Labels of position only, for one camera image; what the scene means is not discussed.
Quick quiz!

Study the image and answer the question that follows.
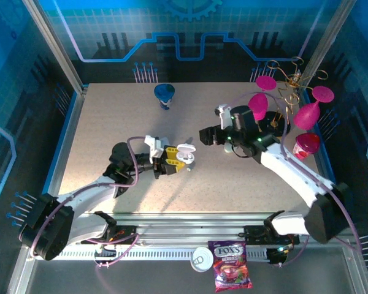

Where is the aluminium mounting rail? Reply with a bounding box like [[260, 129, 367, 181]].
[[79, 211, 326, 247]]

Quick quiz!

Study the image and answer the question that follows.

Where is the aluminium frame post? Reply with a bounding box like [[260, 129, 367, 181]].
[[300, 0, 358, 89], [21, 0, 88, 94]]

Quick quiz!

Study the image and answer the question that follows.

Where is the pale green earbud charging case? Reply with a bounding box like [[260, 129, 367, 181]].
[[175, 143, 197, 165]]

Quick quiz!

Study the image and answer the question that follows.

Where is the pink wine glass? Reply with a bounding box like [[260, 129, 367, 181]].
[[247, 75, 278, 123], [293, 85, 335, 130]]

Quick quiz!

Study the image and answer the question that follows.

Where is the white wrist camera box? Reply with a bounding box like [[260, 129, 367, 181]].
[[144, 135, 169, 160], [213, 104, 234, 130]]

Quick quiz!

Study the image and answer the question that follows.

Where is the gold wire glass rack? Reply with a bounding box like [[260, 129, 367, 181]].
[[257, 56, 329, 139]]

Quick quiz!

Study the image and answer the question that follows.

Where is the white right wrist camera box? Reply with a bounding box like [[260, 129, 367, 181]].
[[213, 104, 234, 130]]

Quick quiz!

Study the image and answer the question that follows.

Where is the purple berry candy bag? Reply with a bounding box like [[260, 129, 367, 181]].
[[207, 240, 253, 293]]

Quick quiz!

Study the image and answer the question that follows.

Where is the blue blackberry yogurt cup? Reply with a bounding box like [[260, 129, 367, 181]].
[[153, 83, 176, 111]]

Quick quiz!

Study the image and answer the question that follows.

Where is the white slotted cable duct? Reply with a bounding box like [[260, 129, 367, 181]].
[[36, 247, 270, 262]]

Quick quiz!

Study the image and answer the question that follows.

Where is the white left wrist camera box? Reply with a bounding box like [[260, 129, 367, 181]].
[[144, 135, 169, 160]]

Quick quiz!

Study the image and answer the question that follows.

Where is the red strawberry yogurt cup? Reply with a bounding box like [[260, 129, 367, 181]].
[[294, 132, 321, 161]]

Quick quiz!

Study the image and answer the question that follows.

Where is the white pull-tab can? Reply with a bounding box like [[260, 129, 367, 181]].
[[190, 246, 215, 273]]

